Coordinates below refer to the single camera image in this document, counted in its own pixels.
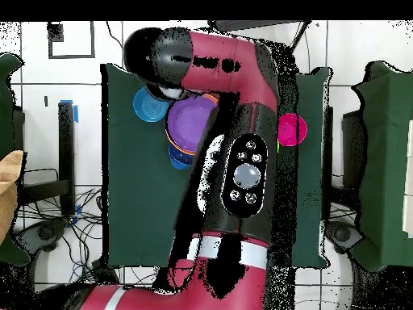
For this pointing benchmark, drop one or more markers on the tan box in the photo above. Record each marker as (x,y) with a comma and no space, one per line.
(8,193)

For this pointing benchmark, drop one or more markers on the white boxes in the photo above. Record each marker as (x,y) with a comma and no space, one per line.
(409,177)

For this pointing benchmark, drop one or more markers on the light blue bowl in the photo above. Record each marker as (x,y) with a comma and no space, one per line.
(146,108)

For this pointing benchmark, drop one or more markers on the purple bowl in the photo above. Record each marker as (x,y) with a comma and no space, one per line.
(190,122)

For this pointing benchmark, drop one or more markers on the black square frame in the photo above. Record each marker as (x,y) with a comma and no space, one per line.
(55,32)

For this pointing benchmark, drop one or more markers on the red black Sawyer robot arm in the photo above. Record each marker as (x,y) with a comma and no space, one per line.
(232,80)

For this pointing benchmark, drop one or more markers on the dark blue bowl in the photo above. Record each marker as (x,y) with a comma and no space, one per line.
(177,161)

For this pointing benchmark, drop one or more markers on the green cloth side table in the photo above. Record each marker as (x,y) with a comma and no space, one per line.
(6,97)
(387,161)

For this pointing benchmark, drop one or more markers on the dark green tablecloth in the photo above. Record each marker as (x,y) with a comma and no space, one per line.
(142,193)

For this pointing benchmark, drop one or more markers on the red-pink bowl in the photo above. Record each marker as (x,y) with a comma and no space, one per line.
(288,129)

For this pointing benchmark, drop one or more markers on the large orange bowl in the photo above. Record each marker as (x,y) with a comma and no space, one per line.
(171,142)

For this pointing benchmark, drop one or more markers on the black camera tripod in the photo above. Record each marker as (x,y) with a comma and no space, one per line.
(245,24)

